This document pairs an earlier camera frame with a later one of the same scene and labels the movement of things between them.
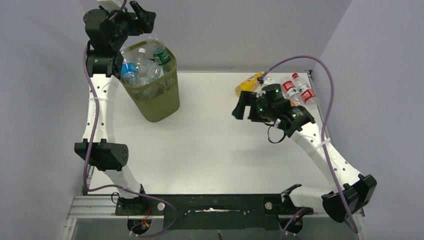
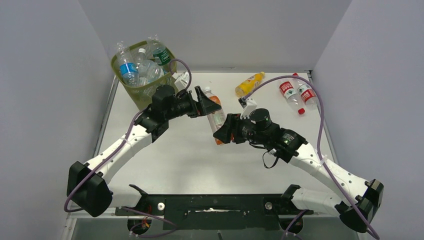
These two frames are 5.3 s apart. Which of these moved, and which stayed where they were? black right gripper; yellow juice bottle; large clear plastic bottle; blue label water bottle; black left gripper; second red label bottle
Moved: black left gripper; black right gripper
Stayed: blue label water bottle; yellow juice bottle; large clear plastic bottle; second red label bottle
